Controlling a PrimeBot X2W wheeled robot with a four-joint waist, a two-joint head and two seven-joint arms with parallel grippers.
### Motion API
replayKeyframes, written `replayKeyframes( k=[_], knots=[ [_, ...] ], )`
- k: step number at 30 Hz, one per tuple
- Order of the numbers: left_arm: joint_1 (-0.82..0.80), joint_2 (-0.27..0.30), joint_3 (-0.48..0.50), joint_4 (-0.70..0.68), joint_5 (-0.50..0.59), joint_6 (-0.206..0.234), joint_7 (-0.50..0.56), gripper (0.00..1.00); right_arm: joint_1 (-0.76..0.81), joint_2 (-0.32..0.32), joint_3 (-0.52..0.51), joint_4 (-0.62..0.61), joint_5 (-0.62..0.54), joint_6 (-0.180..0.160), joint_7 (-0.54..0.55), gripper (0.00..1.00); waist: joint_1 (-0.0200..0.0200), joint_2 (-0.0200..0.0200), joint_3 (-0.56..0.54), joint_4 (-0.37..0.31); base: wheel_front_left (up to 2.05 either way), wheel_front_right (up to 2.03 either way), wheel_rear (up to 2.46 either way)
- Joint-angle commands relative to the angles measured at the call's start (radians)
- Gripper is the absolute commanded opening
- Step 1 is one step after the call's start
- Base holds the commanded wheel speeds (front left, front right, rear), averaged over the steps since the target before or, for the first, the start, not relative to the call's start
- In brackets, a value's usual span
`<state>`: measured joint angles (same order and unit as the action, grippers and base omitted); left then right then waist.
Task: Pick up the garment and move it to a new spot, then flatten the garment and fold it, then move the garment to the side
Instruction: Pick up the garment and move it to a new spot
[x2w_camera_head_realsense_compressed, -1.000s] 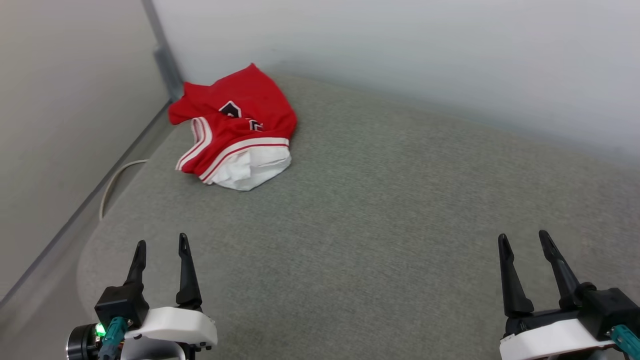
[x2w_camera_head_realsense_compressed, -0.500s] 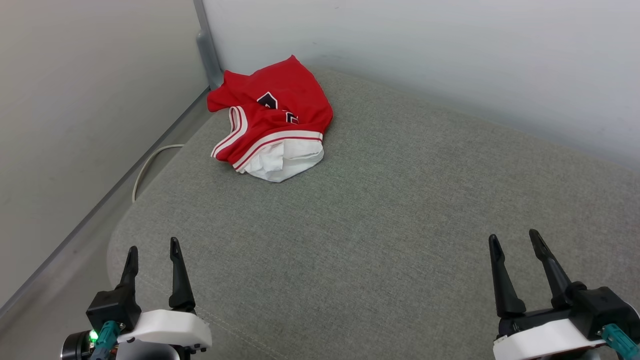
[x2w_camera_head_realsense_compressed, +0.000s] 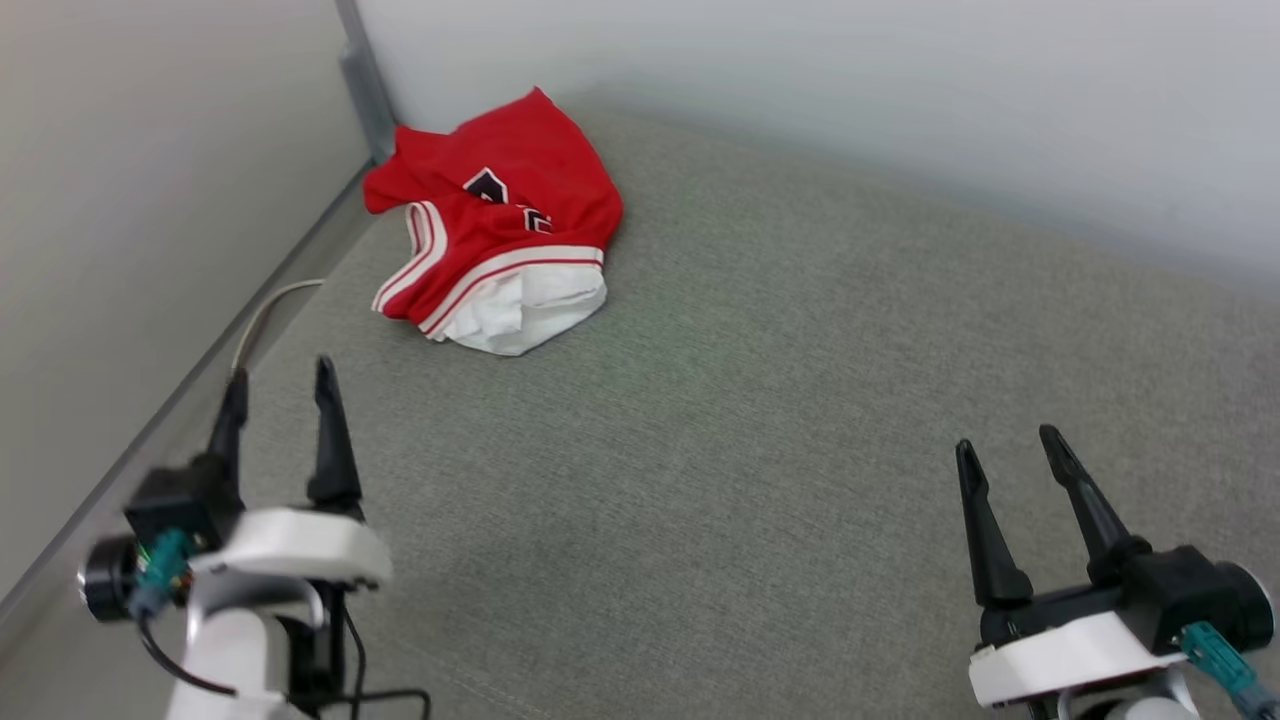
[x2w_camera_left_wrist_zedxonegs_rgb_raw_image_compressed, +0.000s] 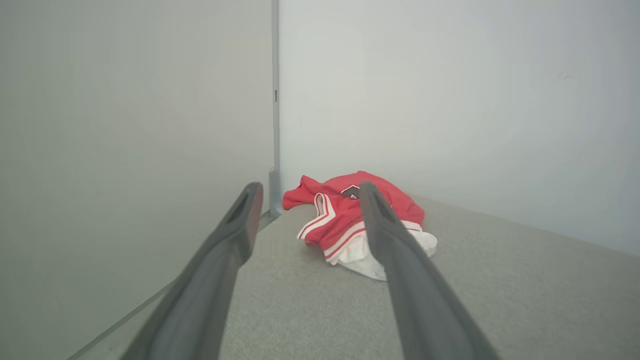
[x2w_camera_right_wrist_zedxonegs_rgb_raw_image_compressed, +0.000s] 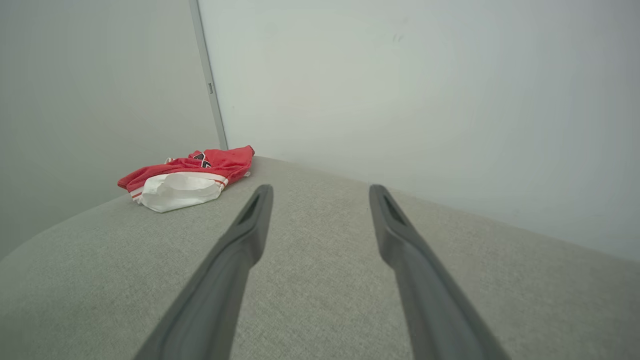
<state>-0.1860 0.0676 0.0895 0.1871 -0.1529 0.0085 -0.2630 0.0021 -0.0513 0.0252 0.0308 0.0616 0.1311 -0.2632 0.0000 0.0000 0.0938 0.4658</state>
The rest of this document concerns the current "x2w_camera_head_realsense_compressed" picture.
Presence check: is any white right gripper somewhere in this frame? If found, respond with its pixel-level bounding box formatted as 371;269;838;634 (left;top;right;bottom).
954;424;1192;710

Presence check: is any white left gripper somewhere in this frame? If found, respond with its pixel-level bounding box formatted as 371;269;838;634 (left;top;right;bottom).
188;354;394;601

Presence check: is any red and white basketball jersey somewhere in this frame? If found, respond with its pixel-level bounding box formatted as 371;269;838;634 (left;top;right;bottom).
362;86;625;357

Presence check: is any grey fabric sofa cushion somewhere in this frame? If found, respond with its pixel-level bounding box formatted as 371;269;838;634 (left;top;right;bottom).
0;95;1280;720

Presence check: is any white cable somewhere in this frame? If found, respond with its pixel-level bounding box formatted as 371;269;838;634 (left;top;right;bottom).
231;279;327;373

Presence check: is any black cable with teal plug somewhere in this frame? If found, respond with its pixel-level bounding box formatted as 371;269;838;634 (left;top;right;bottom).
1180;620;1280;720
128;528;241;698

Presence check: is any thin black cable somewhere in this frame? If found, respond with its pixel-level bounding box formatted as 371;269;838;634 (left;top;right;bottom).
318;598;433;720

